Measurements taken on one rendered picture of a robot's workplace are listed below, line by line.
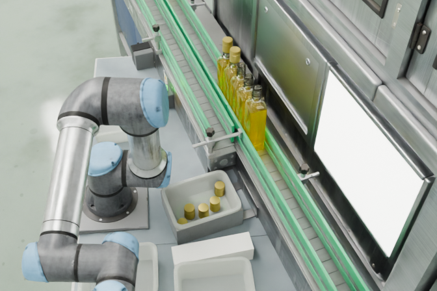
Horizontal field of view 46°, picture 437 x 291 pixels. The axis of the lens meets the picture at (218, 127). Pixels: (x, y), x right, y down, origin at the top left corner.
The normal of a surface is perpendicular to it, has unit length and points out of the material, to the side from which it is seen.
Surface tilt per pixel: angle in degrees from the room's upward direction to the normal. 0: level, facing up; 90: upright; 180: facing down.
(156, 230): 0
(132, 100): 43
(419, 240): 90
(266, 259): 0
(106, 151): 4
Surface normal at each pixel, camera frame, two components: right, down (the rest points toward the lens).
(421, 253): -0.93, 0.26
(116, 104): 0.04, 0.14
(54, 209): -0.19, -0.51
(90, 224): 0.06, -0.69
